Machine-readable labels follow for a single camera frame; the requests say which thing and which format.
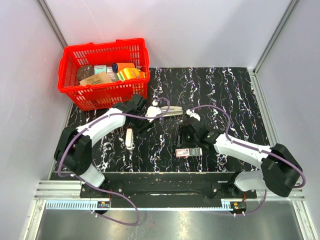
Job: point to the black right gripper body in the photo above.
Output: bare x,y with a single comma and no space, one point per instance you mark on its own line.
186,141

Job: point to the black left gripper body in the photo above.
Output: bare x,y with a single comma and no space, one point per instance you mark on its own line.
139,125

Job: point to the staple box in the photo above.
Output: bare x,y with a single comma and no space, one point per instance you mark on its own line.
188,152

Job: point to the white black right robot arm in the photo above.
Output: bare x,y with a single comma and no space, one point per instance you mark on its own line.
277,169

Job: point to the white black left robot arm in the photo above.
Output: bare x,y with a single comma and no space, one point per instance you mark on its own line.
74,148

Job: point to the yellow green snack pack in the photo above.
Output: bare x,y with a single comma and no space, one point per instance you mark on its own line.
129,73

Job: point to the brown cardboard box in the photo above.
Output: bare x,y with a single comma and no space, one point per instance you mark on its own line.
100,78

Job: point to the orange cylinder can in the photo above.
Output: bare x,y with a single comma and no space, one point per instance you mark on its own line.
118,66

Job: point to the red plastic basket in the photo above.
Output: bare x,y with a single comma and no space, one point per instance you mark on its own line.
101,57

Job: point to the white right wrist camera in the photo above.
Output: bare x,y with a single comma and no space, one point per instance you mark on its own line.
191,114

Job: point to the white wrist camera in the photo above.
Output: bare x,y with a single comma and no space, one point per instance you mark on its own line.
191,114
153,111

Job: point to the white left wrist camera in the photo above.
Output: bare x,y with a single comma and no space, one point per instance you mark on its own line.
153,111

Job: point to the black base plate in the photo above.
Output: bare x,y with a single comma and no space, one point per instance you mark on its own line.
206,184

